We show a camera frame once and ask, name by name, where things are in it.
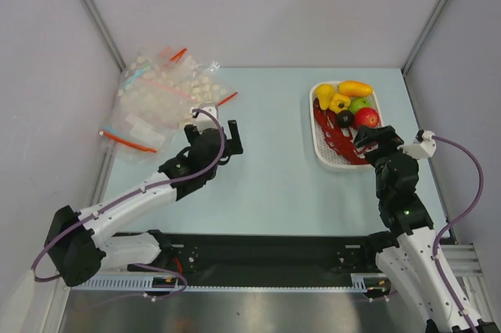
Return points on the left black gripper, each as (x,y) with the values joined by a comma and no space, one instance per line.
(232,145)

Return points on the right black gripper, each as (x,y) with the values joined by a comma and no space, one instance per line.
(383,142)

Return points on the dark mangosteen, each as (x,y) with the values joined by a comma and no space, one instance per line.
(345,119)

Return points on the yellow pear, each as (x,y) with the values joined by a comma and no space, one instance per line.
(324,93)

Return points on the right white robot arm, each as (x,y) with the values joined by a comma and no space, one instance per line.
(408,251)

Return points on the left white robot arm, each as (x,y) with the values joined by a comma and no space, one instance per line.
(82,243)

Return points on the pile of zip bags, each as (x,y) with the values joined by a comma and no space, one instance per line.
(155,97)

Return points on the red apple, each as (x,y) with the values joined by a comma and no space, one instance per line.
(367,116)

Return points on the red lobster toy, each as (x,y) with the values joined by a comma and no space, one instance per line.
(342,145)

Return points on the green apple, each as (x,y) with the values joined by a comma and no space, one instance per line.
(359,103)

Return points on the yellow bell pepper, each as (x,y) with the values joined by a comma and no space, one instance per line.
(339,102)

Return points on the white perforated basket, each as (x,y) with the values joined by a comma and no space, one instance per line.
(326,156)

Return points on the orange yellow mango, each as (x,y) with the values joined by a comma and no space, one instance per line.
(354,88)

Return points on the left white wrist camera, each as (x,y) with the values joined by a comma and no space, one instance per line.
(205,117)

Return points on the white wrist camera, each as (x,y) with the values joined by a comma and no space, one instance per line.
(205,117)
(423,146)

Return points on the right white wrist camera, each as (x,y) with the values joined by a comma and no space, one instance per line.
(423,146)

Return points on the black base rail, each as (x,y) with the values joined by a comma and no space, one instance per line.
(259,261)

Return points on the white slotted cable duct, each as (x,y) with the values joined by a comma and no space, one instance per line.
(133,282)

